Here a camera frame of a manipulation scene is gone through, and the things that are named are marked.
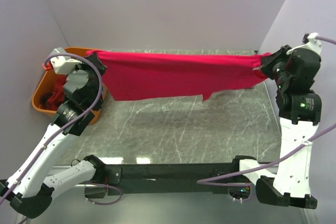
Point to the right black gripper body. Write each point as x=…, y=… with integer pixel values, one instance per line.
x=269, y=63

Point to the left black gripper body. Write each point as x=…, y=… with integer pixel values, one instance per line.
x=97, y=63

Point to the bright pink t shirt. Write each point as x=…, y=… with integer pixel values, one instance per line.
x=132, y=76

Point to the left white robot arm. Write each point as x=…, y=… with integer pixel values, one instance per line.
x=31, y=190

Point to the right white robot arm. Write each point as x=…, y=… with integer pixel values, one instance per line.
x=299, y=117

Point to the dark red t shirt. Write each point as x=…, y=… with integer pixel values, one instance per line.
x=52, y=100

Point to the orange plastic basket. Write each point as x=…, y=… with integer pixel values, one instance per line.
x=46, y=87

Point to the black base beam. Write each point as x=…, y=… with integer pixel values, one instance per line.
x=172, y=178

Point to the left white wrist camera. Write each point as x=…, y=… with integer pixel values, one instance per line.
x=61, y=64

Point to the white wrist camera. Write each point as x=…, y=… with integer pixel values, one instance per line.
x=61, y=64
x=310, y=42

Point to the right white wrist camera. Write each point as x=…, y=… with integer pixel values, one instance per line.
x=310, y=42

